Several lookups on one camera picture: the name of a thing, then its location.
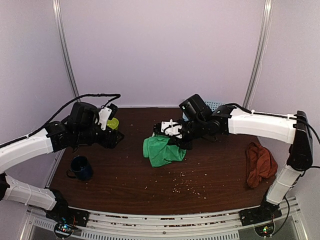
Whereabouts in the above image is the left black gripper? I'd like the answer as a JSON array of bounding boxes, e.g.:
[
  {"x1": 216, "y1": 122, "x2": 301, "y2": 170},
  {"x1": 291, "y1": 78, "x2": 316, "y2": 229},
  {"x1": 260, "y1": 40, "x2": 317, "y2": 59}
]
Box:
[{"x1": 75, "y1": 124, "x2": 124, "y2": 149}]

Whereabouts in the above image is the green towel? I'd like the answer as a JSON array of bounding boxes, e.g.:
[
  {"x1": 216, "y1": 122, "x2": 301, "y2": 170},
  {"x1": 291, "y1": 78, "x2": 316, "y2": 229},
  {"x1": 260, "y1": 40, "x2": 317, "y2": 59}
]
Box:
[{"x1": 142, "y1": 135, "x2": 187, "y2": 168}]

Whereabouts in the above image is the brown towel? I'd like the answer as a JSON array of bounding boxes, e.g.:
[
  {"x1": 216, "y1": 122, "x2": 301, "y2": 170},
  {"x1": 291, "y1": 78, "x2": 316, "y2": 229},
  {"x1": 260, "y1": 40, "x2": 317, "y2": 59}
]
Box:
[{"x1": 245, "y1": 142, "x2": 278, "y2": 189}]

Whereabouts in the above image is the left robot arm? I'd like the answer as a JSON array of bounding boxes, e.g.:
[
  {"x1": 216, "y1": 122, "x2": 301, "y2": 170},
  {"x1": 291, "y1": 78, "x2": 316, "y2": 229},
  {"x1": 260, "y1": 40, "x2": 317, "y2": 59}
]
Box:
[{"x1": 0, "y1": 102, "x2": 124, "y2": 222}]

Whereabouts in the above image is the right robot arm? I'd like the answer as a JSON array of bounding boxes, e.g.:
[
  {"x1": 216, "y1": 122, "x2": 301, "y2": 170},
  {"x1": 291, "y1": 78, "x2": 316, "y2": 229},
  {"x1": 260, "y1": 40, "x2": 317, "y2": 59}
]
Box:
[{"x1": 165, "y1": 94, "x2": 313, "y2": 221}]

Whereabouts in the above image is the green plastic bowl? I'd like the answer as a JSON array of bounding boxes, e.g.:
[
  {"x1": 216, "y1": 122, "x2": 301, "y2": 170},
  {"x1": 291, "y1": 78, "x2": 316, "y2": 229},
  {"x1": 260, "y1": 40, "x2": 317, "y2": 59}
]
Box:
[{"x1": 106, "y1": 117, "x2": 120, "y2": 131}]

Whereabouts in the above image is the light blue plastic basket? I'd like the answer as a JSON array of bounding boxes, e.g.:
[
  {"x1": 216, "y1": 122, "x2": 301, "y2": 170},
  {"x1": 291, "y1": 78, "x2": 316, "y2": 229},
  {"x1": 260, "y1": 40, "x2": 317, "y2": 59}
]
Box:
[{"x1": 182, "y1": 101, "x2": 225, "y2": 121}]

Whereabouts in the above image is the dark blue mug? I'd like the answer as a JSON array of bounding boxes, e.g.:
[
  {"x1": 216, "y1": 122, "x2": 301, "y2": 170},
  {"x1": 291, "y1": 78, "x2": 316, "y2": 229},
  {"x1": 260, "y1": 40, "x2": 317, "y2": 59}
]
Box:
[{"x1": 66, "y1": 155, "x2": 93, "y2": 181}]

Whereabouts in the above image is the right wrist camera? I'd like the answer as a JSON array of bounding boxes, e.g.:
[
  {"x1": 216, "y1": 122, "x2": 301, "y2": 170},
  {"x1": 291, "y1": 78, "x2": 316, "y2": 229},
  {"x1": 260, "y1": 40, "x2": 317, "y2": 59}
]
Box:
[{"x1": 153, "y1": 119, "x2": 183, "y2": 139}]

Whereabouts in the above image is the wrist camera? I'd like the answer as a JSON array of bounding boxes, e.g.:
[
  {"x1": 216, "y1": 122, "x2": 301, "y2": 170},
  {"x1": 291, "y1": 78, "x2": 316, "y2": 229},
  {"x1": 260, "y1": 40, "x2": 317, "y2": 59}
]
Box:
[
  {"x1": 153, "y1": 119, "x2": 183, "y2": 139},
  {"x1": 95, "y1": 103, "x2": 118, "y2": 131}
]

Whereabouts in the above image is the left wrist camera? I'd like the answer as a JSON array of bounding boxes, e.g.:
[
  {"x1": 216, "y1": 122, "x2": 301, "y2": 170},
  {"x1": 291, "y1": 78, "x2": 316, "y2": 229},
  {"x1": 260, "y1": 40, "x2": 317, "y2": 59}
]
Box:
[{"x1": 95, "y1": 103, "x2": 118, "y2": 131}]

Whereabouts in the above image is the aluminium front rail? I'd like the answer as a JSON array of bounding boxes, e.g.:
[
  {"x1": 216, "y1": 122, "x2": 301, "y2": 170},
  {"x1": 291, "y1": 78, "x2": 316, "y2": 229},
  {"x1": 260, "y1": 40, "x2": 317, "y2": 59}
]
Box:
[{"x1": 19, "y1": 197, "x2": 308, "y2": 240}]

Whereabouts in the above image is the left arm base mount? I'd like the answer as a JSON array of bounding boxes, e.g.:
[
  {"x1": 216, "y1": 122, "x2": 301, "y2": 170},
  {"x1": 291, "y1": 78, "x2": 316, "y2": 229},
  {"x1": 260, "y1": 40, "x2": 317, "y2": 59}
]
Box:
[{"x1": 44, "y1": 208, "x2": 90, "y2": 227}]

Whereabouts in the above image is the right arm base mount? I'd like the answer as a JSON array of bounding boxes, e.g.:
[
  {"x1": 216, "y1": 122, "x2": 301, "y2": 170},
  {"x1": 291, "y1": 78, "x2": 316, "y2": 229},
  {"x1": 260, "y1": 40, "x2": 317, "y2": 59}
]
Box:
[{"x1": 239, "y1": 206, "x2": 282, "y2": 226}]

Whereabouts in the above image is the left aluminium frame post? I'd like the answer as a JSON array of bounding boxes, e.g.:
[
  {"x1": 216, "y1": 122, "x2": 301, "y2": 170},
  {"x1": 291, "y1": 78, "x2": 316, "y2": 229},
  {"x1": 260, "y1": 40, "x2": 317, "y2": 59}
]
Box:
[{"x1": 52, "y1": 0, "x2": 80, "y2": 98}]

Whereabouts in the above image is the aluminium frame post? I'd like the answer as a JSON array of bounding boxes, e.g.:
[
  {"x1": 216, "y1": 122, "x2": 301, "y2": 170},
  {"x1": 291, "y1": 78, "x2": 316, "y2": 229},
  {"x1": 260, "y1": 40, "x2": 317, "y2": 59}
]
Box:
[
  {"x1": 242, "y1": 0, "x2": 274, "y2": 109},
  {"x1": 52, "y1": 0, "x2": 80, "y2": 98}
]

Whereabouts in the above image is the right aluminium frame post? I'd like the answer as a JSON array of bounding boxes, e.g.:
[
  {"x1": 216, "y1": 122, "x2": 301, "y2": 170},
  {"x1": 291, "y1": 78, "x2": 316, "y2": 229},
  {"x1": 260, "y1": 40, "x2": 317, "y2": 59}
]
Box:
[{"x1": 242, "y1": 0, "x2": 274, "y2": 109}]

